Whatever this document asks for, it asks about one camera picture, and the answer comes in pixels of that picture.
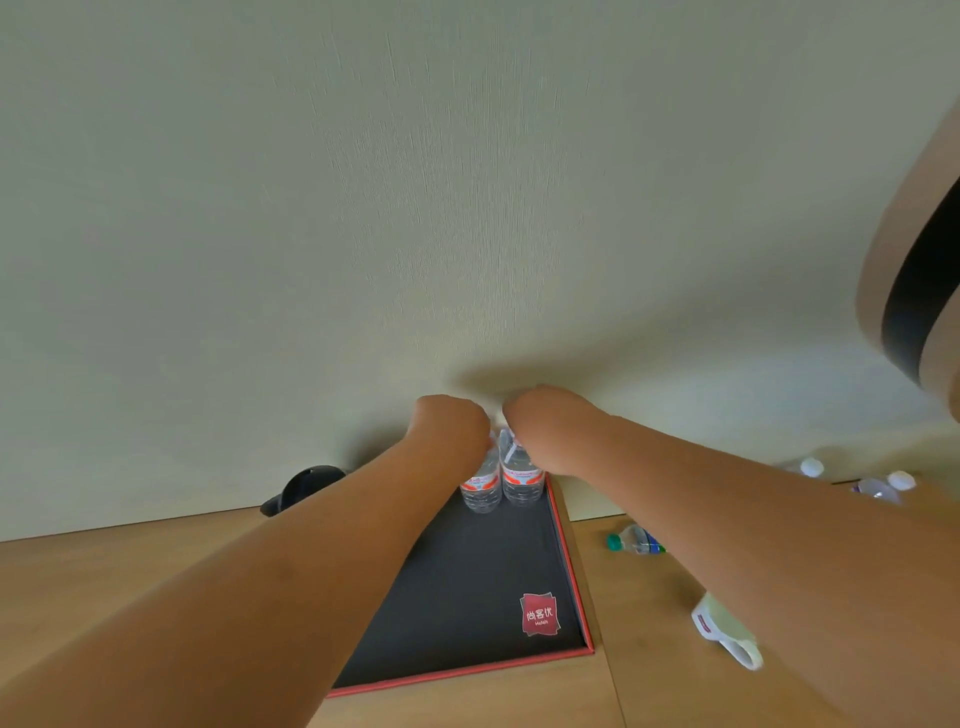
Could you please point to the person's right hand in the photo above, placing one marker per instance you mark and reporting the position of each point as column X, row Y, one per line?
column 546, row 427

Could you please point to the person's left hand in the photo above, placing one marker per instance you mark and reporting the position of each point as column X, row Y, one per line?
column 448, row 424

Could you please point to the clear water bottle red label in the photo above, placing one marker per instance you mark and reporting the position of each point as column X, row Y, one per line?
column 483, row 487
column 522, row 477

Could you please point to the person's left forearm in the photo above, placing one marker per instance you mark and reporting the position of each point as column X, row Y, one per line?
column 247, row 577

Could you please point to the person's right forearm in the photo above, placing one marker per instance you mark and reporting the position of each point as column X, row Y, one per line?
column 780, row 555

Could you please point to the green capped plastic bottle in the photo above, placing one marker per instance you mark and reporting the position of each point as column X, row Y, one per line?
column 636, row 541

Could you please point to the black round object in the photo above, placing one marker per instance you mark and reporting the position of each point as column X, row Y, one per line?
column 300, row 487

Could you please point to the black tray with red rim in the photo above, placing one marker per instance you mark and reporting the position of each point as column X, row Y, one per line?
column 480, row 592

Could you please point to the white mug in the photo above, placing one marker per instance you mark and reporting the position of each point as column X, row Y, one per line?
column 724, row 628

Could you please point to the clear bottle white cap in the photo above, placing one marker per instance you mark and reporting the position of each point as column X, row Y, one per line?
column 885, row 486
column 811, row 468

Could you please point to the beige and black lamp shade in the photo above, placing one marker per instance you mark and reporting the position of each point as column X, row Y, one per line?
column 911, row 285

